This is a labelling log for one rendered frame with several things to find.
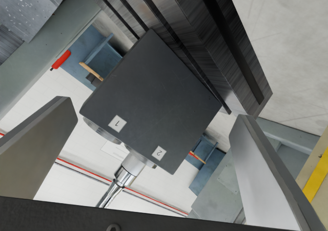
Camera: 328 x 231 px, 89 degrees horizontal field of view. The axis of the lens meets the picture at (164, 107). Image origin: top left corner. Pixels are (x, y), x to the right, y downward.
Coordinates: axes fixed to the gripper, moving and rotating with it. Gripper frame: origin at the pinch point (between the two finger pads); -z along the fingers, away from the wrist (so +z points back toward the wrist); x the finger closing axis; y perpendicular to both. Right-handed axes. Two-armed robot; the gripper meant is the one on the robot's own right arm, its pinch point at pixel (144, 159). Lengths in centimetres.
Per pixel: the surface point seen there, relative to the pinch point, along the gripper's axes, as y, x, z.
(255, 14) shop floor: 12, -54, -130
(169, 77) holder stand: 8.2, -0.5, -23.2
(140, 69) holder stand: 6.3, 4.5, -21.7
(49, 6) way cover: 3, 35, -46
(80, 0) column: 2, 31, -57
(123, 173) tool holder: 25.8, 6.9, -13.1
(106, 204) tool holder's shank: 31.1, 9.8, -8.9
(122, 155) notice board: 431, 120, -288
